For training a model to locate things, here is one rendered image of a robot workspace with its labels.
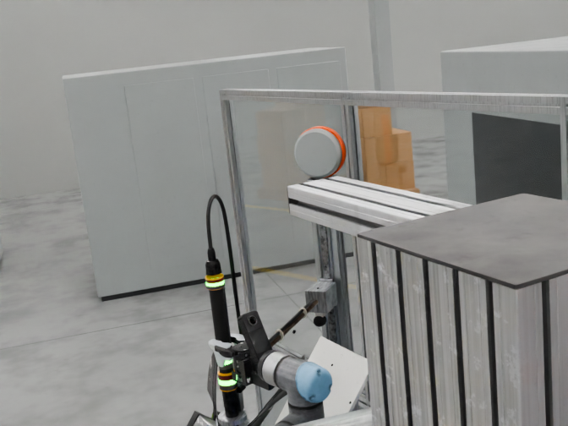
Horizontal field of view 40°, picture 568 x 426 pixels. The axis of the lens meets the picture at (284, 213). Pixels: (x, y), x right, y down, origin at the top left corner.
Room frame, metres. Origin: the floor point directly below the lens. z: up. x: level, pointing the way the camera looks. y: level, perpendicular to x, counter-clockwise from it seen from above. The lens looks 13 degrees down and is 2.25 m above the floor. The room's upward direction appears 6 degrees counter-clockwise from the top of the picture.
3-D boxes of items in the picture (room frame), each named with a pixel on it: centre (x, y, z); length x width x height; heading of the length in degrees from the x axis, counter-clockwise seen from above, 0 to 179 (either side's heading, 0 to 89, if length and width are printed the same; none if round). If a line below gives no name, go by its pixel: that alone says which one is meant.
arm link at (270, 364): (1.61, 0.04, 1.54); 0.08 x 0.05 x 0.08; 130
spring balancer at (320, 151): (2.41, -0.13, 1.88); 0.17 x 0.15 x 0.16; 30
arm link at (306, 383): (1.54, 0.00, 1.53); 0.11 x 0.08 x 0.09; 40
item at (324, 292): (2.33, -0.09, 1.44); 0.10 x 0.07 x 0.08; 155
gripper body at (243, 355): (1.67, 0.10, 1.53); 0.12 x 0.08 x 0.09; 40
